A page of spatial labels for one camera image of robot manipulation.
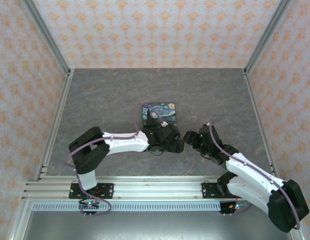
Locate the aluminium corner post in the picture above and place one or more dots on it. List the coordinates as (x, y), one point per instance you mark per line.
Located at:
(268, 35)
(46, 35)

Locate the aluminium table side rail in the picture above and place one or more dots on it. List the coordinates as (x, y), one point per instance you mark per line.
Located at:
(260, 125)
(57, 125)

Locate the aluminium front frame rail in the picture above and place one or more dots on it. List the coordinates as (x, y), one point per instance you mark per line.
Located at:
(157, 187)

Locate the starry night print tin box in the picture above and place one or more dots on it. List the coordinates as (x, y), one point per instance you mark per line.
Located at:
(167, 113)

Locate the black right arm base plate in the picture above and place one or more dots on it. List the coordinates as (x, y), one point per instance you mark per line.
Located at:
(208, 190)

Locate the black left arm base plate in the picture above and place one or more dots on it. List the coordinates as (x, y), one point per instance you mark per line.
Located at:
(107, 190)

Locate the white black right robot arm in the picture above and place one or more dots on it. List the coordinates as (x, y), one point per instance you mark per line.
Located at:
(250, 175)

